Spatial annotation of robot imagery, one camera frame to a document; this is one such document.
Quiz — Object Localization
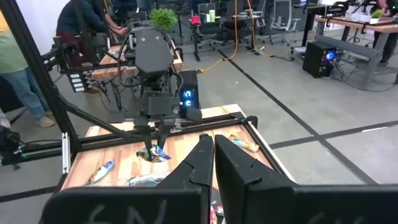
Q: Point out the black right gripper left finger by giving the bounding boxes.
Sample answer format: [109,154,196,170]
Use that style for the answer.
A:
[40,133,215,224]

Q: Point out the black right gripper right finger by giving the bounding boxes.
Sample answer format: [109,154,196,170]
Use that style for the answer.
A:
[214,134,398,224]

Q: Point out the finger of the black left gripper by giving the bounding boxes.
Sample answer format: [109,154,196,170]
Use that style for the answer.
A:
[133,116,154,162]
[157,120,175,150]

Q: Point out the bright blue granola bar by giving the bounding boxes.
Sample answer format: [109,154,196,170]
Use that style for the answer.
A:
[136,144,172,164]

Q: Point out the red wrapper granola bar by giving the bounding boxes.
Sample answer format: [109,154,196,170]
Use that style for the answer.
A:
[210,202,226,224]

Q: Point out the white blue granola bar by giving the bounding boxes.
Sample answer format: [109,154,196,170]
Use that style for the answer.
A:
[126,173,171,188]

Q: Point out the dark blue granola bar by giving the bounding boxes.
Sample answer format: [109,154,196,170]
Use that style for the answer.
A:
[86,159,115,186]

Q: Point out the light blue orange granola bar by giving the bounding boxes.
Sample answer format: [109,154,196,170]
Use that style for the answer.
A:
[228,134,261,153]

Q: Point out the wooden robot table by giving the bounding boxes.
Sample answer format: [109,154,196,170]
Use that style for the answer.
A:
[91,40,184,82]

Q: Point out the black panel with white labels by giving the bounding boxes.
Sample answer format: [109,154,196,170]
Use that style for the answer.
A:
[68,72,87,93]

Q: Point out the green leafy plant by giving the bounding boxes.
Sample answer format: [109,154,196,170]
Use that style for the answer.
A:
[149,7,178,32]

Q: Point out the black office chair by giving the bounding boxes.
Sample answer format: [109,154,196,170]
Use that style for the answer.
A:
[197,2,225,50]

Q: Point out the person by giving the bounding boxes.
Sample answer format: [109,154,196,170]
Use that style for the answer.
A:
[371,0,398,65]
[0,11,57,128]
[55,0,130,68]

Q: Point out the grey office chair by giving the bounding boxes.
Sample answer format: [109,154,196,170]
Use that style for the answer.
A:
[269,0,302,46]

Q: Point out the black computer tower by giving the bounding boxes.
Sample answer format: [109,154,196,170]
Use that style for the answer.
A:
[302,40,338,78]

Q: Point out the wooden top desk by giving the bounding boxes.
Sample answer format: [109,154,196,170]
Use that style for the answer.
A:
[313,14,398,91]

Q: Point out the black computer tower ring lights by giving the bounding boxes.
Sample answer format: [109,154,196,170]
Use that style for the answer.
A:
[178,70,200,118]

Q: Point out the silver metal frame bracket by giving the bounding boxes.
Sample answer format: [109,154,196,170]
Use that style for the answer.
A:
[62,132,70,174]

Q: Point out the orange extension cable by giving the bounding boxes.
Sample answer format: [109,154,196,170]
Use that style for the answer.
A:
[197,0,274,74]

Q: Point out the black aluminium frame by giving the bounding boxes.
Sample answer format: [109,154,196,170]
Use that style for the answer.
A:
[0,0,295,200]

